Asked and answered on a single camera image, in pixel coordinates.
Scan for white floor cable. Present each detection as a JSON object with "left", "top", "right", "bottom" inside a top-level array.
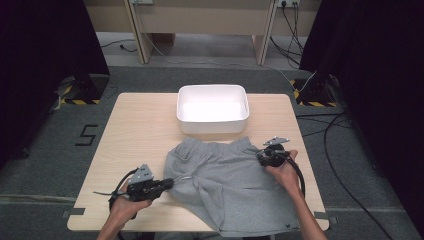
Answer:
[{"left": 134, "top": 3, "right": 318, "bottom": 94}]

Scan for person's left hand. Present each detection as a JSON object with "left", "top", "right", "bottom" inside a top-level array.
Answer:
[{"left": 108, "top": 182, "right": 153, "bottom": 232}]

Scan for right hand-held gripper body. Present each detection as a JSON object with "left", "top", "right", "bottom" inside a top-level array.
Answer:
[{"left": 258, "top": 135, "right": 291, "bottom": 168}]

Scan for long black floor cable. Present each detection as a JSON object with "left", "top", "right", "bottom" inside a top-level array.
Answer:
[{"left": 323, "top": 112, "right": 396, "bottom": 240}]

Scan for thin black floor cable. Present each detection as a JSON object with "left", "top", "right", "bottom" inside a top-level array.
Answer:
[{"left": 295, "top": 112, "right": 354, "bottom": 138}]

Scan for person's right hand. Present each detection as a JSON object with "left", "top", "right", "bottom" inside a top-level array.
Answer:
[{"left": 265, "top": 149, "right": 304, "bottom": 200}]

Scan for black power cable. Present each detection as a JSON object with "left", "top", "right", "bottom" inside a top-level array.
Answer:
[
  {"left": 281, "top": 3, "right": 305, "bottom": 54},
  {"left": 269, "top": 35, "right": 301, "bottom": 66}
]

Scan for grey shorts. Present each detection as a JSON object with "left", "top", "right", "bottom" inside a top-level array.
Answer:
[{"left": 163, "top": 135, "right": 301, "bottom": 238}]

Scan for beige desk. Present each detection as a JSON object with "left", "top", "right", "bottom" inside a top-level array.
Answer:
[{"left": 83, "top": 0, "right": 323, "bottom": 66}]

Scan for black curtain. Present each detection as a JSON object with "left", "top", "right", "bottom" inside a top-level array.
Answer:
[
  {"left": 299, "top": 0, "right": 424, "bottom": 231},
  {"left": 0, "top": 0, "right": 111, "bottom": 168}
]

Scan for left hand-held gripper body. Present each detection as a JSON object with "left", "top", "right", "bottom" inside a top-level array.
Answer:
[{"left": 126, "top": 163, "right": 158, "bottom": 202}]

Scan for black stand base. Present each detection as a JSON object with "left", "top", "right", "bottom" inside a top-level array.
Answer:
[
  {"left": 54, "top": 73, "right": 111, "bottom": 106},
  {"left": 289, "top": 74, "right": 339, "bottom": 108}
]

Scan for white plastic bin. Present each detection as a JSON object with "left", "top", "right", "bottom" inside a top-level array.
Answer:
[{"left": 176, "top": 84, "right": 250, "bottom": 135}]

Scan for short black floor cable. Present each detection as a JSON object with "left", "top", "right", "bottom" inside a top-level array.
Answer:
[{"left": 99, "top": 38, "right": 138, "bottom": 53}]

